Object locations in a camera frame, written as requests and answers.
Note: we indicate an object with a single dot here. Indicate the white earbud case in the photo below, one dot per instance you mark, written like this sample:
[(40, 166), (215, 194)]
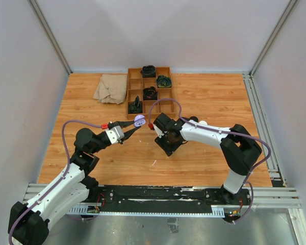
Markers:
[(203, 122)]

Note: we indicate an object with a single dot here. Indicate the blue yellow rolled tie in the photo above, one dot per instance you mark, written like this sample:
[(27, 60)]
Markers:
[(163, 81)]

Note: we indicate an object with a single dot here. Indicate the beige folded cloth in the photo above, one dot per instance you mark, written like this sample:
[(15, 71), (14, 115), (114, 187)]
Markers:
[(111, 89)]

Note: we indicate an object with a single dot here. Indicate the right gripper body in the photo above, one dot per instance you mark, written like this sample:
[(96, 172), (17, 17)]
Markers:
[(168, 144)]

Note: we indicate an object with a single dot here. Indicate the black earbud case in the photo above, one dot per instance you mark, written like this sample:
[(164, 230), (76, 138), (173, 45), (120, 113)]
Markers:
[(194, 118)]

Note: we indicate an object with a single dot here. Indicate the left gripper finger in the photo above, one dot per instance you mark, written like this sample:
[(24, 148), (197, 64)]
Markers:
[(129, 133), (122, 124)]

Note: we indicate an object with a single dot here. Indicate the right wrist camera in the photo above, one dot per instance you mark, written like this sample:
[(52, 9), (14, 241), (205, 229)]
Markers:
[(158, 131)]

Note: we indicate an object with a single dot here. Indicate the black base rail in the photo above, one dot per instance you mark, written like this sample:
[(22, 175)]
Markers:
[(164, 199)]

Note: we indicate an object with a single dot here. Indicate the dark floral folded tie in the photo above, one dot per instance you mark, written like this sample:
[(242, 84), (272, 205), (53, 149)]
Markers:
[(135, 107)]

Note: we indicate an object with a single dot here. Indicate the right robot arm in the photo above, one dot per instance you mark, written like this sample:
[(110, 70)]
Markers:
[(240, 149)]

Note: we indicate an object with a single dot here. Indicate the wooden compartment tray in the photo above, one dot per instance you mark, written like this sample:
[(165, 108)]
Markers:
[(135, 86)]

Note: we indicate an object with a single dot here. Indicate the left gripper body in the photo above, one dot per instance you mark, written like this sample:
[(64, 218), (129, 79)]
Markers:
[(121, 141)]

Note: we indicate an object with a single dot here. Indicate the purple earbud case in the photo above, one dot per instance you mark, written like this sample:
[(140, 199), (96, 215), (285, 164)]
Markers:
[(139, 120)]

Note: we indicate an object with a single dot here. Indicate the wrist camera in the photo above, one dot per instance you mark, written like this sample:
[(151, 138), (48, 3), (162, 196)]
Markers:
[(115, 135), (158, 131)]

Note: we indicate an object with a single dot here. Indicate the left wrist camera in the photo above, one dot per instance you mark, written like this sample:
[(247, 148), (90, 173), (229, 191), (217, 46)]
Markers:
[(115, 135)]

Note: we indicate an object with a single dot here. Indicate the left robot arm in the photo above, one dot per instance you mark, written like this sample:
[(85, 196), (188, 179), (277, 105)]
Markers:
[(31, 222)]

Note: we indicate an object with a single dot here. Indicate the black orange rolled tie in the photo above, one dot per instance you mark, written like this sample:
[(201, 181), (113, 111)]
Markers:
[(150, 93)]

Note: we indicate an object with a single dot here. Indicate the black rolled tie top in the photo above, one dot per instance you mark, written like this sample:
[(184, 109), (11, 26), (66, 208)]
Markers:
[(148, 71)]

